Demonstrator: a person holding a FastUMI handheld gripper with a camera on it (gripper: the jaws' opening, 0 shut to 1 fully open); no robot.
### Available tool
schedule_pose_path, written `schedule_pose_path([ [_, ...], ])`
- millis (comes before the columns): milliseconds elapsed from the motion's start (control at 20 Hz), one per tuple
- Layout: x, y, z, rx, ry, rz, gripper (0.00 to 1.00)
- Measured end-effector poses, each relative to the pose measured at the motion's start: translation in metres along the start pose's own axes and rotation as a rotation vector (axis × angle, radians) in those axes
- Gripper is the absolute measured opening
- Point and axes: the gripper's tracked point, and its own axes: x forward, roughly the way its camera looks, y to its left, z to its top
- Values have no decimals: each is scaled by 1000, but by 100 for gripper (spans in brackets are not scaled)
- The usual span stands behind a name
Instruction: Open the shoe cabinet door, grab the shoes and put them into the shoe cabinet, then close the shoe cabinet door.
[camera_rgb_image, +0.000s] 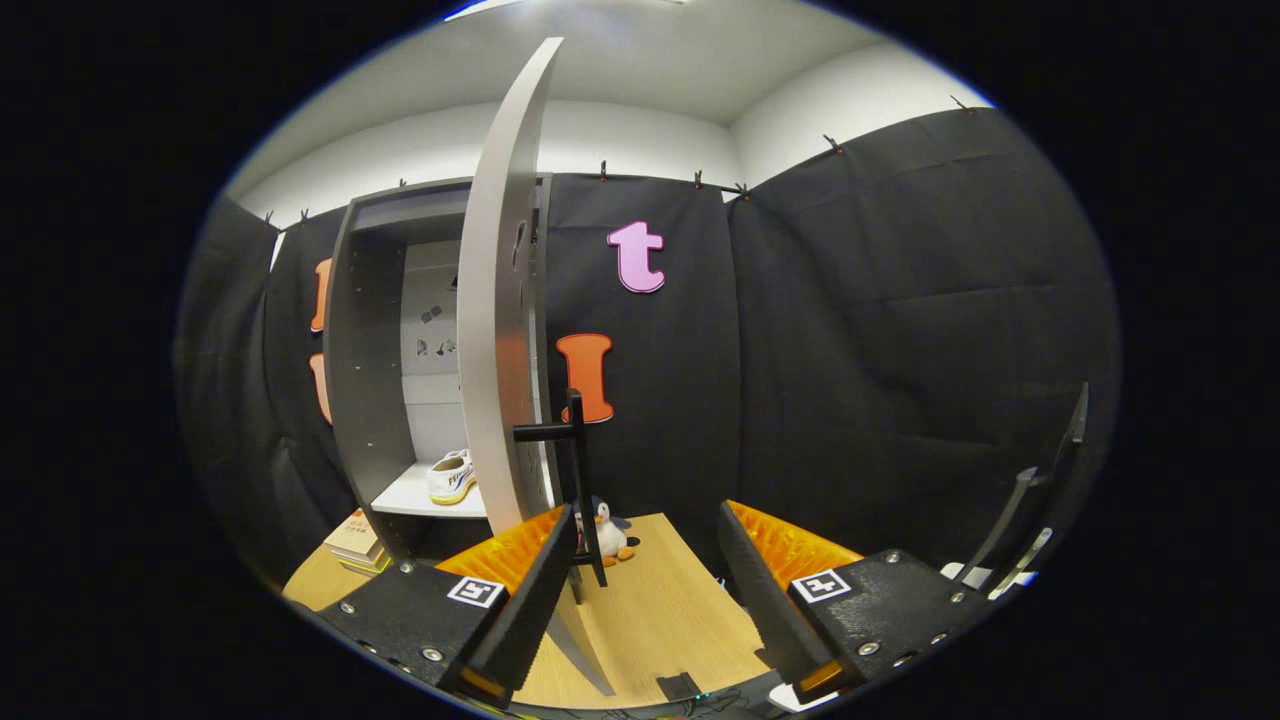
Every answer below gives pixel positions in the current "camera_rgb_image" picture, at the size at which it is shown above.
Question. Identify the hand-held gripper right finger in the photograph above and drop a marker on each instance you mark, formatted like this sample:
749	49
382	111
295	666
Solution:
765	600

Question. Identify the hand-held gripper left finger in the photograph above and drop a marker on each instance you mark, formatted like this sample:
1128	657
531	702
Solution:
530	600

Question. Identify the white shoe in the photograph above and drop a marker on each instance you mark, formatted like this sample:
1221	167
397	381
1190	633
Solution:
452	480

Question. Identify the beige shoe cabinet door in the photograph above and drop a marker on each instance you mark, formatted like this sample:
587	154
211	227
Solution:
490	350

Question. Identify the grey shoe cabinet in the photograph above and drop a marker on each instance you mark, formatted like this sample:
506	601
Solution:
365	350

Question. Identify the penguin plush toy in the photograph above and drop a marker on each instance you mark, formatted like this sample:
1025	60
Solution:
608	535

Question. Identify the small black device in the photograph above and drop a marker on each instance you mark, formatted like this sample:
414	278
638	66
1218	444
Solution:
680	687

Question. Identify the black metal stand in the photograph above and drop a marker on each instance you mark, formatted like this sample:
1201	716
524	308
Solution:
1010	520

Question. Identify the black backdrop cloth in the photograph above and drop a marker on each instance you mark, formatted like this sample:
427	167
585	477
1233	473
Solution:
850	350

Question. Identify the ceiling light panel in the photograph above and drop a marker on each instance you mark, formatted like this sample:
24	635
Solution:
485	8

